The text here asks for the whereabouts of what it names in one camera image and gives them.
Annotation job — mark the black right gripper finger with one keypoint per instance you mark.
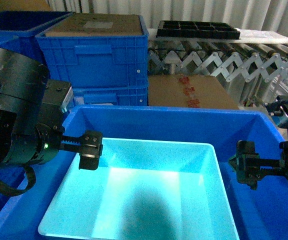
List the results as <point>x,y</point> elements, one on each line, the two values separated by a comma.
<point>242,163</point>
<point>269,167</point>

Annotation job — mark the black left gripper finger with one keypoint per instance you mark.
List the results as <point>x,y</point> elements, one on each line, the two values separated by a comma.
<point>70,144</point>
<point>91,150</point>

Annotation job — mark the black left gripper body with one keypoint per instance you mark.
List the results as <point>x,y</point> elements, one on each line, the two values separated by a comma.
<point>36,149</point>

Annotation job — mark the teal plastic bin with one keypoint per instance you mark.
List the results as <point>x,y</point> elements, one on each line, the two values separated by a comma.
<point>143,189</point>

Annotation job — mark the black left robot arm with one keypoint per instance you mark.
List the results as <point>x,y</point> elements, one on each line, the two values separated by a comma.
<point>32,110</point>

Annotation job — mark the large blue crate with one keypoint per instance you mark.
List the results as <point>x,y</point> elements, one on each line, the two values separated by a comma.
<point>260,214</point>

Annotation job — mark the blue crate lower stacked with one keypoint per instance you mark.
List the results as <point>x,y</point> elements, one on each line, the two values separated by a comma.
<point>118,96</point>

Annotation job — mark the blue crate stacked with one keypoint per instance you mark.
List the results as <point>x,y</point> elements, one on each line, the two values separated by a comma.
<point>118,96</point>
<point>97,61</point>

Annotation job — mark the brown cardboard box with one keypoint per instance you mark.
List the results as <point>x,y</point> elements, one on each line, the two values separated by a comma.
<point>194,91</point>

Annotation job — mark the expandable roller conveyor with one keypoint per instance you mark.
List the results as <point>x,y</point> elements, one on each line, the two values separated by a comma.
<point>252,74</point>

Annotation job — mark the blue crate upper stacked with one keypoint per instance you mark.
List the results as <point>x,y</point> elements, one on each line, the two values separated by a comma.
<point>97,61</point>

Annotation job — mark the dark blue crate far left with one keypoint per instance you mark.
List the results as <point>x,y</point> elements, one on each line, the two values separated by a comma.
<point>26,25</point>

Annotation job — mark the cardboard sheet in crate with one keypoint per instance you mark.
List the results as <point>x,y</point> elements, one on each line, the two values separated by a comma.
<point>97,25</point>

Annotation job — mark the black compartment tray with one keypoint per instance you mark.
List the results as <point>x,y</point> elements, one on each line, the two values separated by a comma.
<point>197,29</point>

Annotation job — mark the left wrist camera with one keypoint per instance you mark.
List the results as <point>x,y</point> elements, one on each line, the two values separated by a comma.
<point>58,93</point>

